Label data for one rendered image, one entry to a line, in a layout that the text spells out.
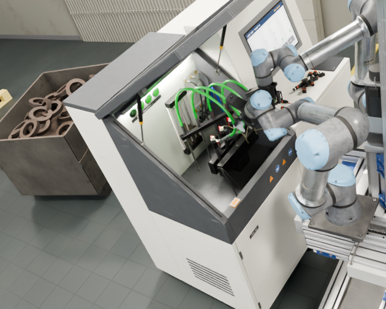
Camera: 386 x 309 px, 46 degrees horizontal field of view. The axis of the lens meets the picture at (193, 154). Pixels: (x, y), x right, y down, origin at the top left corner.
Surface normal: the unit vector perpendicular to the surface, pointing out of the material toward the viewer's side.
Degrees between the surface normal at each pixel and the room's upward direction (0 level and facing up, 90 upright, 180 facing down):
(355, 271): 90
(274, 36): 76
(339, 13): 90
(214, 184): 0
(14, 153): 90
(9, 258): 0
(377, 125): 90
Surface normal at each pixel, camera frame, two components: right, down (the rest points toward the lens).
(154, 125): 0.76, 0.22
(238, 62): 0.66, 0.04
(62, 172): -0.26, 0.67
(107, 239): -0.29, -0.74
